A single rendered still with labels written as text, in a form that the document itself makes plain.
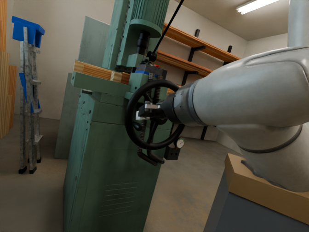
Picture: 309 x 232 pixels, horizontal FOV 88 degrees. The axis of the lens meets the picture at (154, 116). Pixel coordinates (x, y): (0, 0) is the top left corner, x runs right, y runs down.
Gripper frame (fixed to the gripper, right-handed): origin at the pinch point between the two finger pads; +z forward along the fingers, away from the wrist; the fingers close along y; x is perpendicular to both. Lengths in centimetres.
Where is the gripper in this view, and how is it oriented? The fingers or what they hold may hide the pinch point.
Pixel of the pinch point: (142, 114)
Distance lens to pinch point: 51.7
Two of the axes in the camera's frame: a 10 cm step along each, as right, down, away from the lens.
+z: -5.4, 0.9, 8.4
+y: -8.4, -1.4, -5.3
